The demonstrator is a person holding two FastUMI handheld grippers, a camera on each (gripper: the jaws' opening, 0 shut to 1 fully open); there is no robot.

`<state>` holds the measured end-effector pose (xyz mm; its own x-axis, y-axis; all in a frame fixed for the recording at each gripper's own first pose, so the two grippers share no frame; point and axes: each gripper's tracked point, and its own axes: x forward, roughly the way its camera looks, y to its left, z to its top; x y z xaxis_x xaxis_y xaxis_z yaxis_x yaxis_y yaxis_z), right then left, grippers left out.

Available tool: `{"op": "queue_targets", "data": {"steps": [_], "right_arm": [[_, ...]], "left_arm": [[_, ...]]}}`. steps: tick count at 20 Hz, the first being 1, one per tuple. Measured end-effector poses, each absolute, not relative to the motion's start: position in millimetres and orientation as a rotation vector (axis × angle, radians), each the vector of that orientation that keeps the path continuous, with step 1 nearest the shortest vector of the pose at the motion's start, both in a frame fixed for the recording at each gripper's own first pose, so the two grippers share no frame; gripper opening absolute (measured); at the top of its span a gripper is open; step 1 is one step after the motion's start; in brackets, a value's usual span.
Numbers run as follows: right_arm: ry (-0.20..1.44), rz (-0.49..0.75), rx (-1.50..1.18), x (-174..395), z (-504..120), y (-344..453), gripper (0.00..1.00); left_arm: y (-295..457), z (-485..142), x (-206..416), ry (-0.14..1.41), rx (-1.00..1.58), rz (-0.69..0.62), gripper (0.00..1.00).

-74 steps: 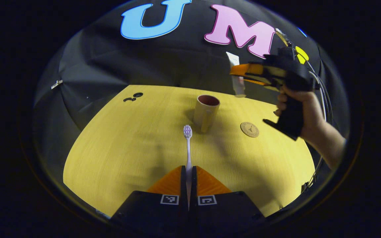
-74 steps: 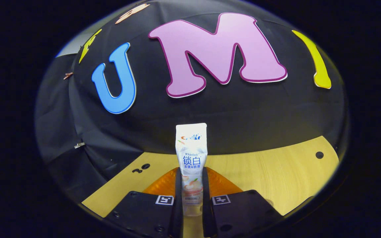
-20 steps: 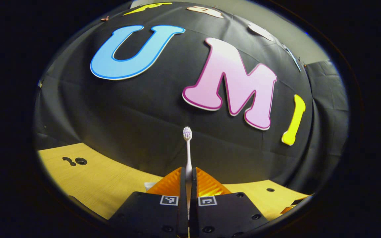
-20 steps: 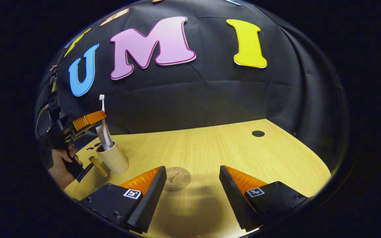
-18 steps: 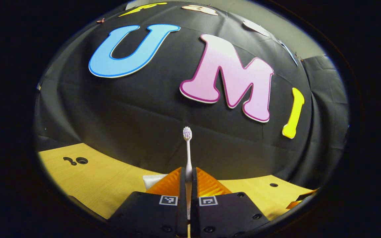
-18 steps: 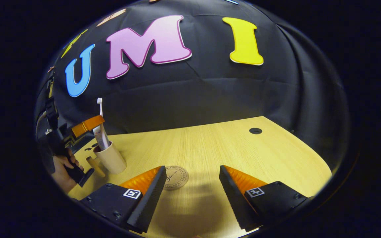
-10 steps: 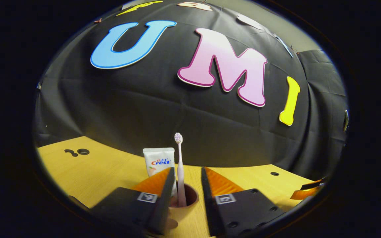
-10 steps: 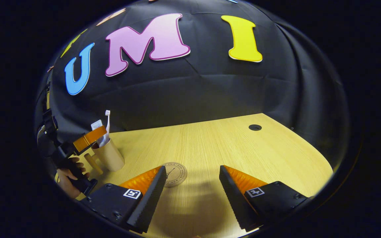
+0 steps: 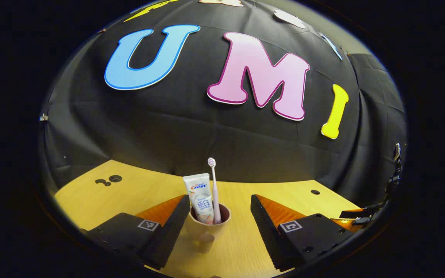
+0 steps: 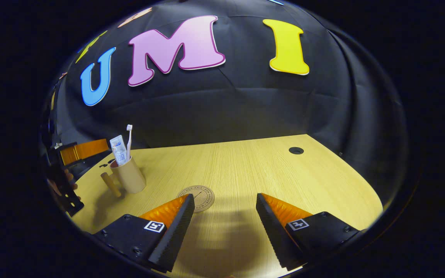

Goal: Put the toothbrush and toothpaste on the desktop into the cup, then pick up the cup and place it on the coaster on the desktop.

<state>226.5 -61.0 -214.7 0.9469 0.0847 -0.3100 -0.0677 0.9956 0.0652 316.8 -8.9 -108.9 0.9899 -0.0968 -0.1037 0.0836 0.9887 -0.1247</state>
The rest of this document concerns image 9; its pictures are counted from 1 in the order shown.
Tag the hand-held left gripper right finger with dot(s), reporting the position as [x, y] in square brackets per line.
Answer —
[265, 224]

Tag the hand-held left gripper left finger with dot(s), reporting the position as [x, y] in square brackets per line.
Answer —
[174, 226]

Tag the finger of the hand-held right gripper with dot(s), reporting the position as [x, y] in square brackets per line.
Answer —
[355, 217]

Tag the beige cup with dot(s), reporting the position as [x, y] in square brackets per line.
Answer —
[207, 233]

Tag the white toothpaste tube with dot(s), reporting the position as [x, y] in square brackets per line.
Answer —
[200, 197]

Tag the pink toothbrush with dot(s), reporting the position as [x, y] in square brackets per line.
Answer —
[216, 193]

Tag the wooden desktop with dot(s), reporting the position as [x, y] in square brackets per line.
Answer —
[91, 200]

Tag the black backdrop cloth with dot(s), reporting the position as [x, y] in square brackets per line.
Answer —
[168, 131]

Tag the white cloth clip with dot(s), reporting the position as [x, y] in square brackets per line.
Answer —
[43, 117]

